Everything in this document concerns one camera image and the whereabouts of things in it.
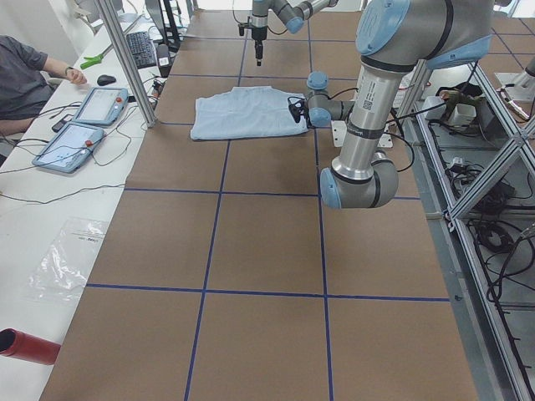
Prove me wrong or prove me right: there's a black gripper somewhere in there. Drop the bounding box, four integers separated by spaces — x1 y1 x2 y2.
287 96 310 125
237 23 268 67

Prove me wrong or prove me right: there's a light blue button shirt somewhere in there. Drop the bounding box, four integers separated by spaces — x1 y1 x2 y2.
190 86 308 140

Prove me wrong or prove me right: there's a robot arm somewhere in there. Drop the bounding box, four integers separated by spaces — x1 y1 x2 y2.
232 0 339 66
288 1 494 209

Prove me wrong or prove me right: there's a black keyboard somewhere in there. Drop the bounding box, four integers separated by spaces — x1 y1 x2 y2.
125 32 156 69

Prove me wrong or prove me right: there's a black computer mouse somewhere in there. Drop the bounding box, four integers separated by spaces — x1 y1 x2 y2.
97 74 116 86

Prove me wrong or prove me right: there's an upper blue teach pendant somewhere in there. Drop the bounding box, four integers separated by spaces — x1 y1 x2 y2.
73 87 129 127

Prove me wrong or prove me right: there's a blue teach pendant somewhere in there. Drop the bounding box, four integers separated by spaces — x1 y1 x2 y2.
32 122 104 174
73 87 129 127

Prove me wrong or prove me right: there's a lower blue teach pendant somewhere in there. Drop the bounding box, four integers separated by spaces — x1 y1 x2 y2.
32 122 104 174

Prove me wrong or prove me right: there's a seated man grey shirt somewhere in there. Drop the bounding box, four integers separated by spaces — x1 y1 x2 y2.
0 34 89 135

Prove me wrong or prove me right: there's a clear plastic bag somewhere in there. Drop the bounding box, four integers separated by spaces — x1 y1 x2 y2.
26 217 110 306

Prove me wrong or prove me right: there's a red cylinder bottle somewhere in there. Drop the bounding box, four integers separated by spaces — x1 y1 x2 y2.
1 328 61 365

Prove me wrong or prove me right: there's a white camera mast base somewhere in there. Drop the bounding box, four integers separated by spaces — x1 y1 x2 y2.
329 118 395 149

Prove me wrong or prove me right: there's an aluminium frame post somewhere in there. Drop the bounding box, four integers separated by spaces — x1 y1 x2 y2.
95 0 156 128

